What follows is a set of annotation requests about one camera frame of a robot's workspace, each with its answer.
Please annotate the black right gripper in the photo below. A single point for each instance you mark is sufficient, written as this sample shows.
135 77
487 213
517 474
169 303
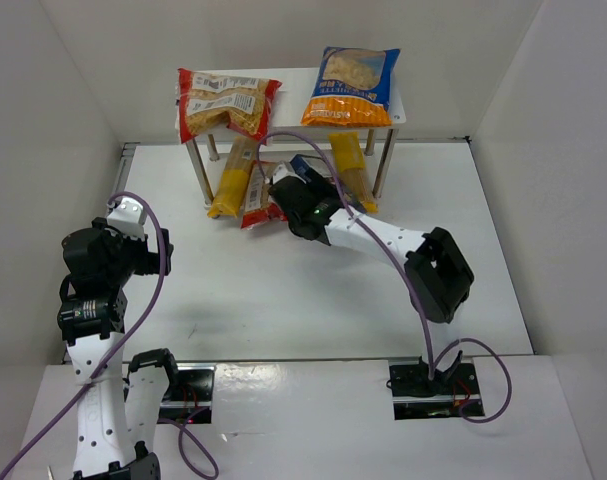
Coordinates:
293 190

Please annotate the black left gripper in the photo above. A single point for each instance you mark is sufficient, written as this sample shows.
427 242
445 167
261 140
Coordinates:
162 250

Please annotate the blue Barilla rigatoni box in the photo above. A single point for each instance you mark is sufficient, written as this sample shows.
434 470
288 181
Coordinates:
309 168

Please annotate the red pasta bag shelf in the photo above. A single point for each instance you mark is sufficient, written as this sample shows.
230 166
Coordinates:
258 207
207 100

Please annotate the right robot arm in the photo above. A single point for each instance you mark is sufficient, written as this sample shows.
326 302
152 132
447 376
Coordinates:
431 265

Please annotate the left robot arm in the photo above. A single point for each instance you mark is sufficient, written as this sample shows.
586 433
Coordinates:
118 410

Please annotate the white two-tier shelf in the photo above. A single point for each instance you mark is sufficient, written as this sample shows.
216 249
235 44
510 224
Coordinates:
290 102

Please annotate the blue orange pasta bag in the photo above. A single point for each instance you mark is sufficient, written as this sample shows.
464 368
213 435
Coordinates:
352 89

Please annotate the red pasta bag top shelf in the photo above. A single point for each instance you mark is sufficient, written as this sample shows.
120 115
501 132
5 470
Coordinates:
207 100

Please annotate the yellow spaghetti bag right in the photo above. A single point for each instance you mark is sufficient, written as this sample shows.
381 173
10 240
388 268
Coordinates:
351 168

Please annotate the yellow spaghetti bag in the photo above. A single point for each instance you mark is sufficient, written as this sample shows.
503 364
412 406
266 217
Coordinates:
234 179
351 168

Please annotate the yellow spaghetti bag left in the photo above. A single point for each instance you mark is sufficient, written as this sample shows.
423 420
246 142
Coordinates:
234 179

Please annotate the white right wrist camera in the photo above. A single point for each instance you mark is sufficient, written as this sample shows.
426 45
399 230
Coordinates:
281 170

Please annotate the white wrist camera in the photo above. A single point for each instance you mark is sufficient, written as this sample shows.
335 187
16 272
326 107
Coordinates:
129 218
281 170

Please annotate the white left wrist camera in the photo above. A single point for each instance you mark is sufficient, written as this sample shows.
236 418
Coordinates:
129 218

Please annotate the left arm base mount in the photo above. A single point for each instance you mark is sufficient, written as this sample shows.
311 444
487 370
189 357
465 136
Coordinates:
185 392

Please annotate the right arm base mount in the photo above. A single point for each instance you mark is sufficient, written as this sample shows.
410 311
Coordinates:
414 397

